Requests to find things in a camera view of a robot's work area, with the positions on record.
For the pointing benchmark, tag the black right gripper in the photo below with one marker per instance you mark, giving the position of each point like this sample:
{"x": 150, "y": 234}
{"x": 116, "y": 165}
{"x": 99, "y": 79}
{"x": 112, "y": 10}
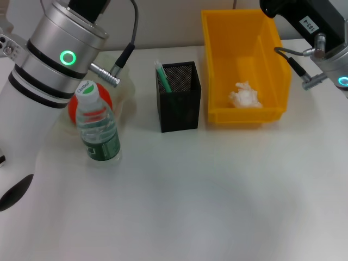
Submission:
{"x": 304, "y": 16}

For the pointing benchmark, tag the clear water bottle green label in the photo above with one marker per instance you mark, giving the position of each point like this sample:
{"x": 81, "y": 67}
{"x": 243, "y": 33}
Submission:
{"x": 100, "y": 136}

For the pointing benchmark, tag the mint green utility knife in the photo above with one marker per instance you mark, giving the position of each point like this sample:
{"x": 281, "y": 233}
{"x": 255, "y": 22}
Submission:
{"x": 164, "y": 77}

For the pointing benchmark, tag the black mesh pen holder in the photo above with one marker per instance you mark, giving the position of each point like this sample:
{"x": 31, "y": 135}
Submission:
{"x": 179, "y": 114}

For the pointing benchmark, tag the white paper ball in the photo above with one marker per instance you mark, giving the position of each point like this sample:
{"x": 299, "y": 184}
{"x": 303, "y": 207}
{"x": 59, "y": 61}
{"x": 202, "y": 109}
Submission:
{"x": 244, "y": 96}

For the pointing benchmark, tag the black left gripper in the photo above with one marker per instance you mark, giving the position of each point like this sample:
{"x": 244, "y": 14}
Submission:
{"x": 89, "y": 8}

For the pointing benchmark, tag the red-orange toy orange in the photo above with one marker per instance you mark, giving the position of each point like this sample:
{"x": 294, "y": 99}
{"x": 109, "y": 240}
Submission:
{"x": 106, "y": 96}

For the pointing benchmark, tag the pale green glass fruit plate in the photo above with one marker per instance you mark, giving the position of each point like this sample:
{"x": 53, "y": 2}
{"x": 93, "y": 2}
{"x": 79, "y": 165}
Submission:
{"x": 127, "y": 89}

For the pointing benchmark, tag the yellow plastic bin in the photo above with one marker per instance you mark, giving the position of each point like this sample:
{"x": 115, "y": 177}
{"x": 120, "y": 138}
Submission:
{"x": 244, "y": 112}

